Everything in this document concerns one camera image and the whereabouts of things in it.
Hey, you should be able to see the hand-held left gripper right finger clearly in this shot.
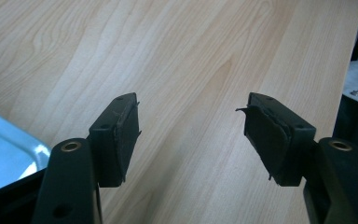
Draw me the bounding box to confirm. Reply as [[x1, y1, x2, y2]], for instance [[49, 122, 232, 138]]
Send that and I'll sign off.
[[235, 91, 318, 188]]

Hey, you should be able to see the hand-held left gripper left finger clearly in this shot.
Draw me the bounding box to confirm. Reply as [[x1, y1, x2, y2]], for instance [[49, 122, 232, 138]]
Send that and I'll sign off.
[[88, 91, 143, 189]]

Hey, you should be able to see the light blue plastic basket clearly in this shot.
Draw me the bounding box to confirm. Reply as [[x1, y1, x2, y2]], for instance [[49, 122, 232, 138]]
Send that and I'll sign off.
[[0, 105, 51, 190]]

